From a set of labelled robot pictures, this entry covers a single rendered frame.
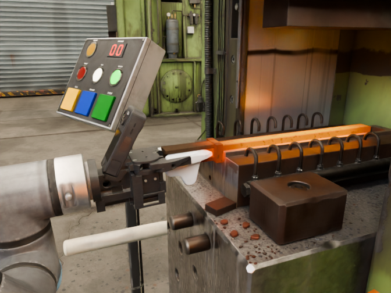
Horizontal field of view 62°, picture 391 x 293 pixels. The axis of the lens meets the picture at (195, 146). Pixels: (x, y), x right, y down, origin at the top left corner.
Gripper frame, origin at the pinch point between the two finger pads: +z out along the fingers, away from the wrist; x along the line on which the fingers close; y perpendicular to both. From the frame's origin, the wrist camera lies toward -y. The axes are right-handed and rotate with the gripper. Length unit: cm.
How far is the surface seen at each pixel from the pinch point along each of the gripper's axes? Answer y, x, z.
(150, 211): 102, -159, 20
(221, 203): 7.4, 7.2, 0.1
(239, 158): 1.1, 4.5, 4.9
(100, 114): 0.6, -42.5, -14.0
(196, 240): 11.7, 9.5, -5.6
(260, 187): 2.3, 13.8, 3.4
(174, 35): -23, -462, 144
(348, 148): 2.1, 7.1, 27.0
